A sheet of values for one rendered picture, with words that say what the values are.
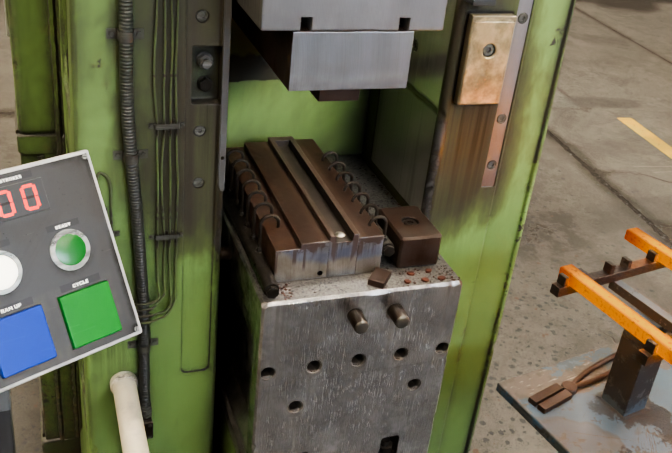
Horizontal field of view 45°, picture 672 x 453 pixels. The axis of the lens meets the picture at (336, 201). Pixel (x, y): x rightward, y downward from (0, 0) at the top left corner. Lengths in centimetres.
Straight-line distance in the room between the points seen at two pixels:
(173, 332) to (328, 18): 70
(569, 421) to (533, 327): 144
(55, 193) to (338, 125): 86
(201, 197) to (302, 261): 22
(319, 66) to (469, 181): 51
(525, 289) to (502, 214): 154
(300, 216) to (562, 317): 184
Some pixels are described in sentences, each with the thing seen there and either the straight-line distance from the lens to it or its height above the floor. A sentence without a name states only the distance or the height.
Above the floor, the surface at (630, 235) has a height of 93.
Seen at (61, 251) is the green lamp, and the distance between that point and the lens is 119.
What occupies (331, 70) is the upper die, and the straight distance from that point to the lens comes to 128.
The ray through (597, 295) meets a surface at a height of 94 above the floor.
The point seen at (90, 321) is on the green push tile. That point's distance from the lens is 120.
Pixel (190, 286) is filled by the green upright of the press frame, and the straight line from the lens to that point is 158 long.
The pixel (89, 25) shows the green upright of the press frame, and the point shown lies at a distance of 134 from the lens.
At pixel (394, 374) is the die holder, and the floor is 72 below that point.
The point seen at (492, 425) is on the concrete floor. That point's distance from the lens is 263.
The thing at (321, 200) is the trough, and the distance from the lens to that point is 156.
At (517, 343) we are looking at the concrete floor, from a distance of 298.
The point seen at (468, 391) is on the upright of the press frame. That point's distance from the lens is 204.
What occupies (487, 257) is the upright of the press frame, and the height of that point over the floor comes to 82.
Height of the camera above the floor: 172
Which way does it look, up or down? 28 degrees down
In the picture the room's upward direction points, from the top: 7 degrees clockwise
